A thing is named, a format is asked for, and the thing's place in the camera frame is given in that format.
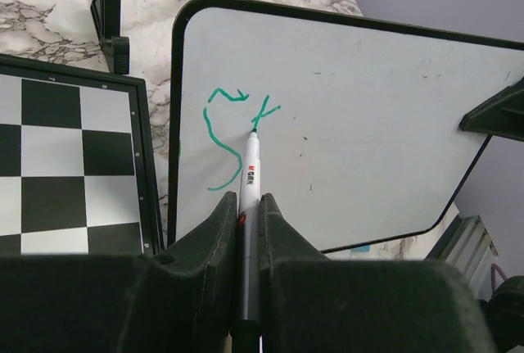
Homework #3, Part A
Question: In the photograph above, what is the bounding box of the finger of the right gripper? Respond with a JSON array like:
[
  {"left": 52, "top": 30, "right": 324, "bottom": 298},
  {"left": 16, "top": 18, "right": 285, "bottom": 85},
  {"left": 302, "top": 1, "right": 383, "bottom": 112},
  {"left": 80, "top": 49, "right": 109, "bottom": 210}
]
[{"left": 458, "top": 79, "right": 524, "bottom": 142}]

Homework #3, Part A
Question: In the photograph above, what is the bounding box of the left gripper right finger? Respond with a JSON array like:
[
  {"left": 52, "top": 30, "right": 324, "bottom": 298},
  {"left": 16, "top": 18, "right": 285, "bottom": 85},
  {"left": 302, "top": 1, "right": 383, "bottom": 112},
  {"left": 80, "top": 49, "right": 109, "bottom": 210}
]
[{"left": 259, "top": 194, "right": 495, "bottom": 352}]

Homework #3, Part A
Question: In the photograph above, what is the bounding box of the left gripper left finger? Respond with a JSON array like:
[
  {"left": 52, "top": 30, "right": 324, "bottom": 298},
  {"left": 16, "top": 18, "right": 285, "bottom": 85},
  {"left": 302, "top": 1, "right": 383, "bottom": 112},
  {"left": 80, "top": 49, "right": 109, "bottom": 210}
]
[{"left": 1, "top": 192, "right": 237, "bottom": 352}]

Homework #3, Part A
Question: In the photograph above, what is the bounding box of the white green marker pen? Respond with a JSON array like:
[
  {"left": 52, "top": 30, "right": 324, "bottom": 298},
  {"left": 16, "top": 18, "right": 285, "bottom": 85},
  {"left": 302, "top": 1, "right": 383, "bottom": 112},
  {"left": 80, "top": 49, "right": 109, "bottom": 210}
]
[{"left": 230, "top": 129, "right": 261, "bottom": 352}]

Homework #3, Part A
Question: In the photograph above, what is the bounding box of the black framed whiteboard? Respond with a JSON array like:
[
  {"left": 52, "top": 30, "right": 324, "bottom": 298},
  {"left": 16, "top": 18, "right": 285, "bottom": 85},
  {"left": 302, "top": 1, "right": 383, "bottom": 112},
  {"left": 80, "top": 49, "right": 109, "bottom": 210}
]
[{"left": 167, "top": 0, "right": 523, "bottom": 252}]

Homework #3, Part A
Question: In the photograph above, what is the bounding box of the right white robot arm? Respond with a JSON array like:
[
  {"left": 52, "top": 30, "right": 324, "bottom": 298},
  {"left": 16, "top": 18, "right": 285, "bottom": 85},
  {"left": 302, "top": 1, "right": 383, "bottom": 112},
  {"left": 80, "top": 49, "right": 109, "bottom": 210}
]
[{"left": 458, "top": 80, "right": 523, "bottom": 352}]

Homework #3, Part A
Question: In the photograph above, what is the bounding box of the blue cylindrical tube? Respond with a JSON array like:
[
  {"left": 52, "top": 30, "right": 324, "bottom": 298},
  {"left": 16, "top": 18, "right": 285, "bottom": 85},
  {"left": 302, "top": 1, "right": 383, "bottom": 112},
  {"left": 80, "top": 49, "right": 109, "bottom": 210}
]
[{"left": 351, "top": 246, "right": 370, "bottom": 253}]

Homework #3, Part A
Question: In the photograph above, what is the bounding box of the black and white chessboard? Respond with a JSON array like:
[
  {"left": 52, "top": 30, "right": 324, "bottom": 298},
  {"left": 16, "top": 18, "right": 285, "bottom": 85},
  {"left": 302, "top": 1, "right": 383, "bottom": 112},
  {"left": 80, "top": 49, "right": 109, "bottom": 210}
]
[{"left": 1, "top": 55, "right": 164, "bottom": 256}]

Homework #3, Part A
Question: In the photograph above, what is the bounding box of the aluminium frame rail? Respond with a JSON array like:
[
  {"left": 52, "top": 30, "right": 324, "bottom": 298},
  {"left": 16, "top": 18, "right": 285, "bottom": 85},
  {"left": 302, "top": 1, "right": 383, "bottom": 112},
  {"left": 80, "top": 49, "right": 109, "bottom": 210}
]
[{"left": 426, "top": 215, "right": 499, "bottom": 288}]

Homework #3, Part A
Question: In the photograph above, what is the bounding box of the wire whiteboard stand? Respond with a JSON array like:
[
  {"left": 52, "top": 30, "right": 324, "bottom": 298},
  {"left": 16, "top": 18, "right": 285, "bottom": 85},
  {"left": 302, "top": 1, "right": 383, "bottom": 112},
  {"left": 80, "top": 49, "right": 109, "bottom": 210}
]
[{"left": 90, "top": 0, "right": 130, "bottom": 75}]

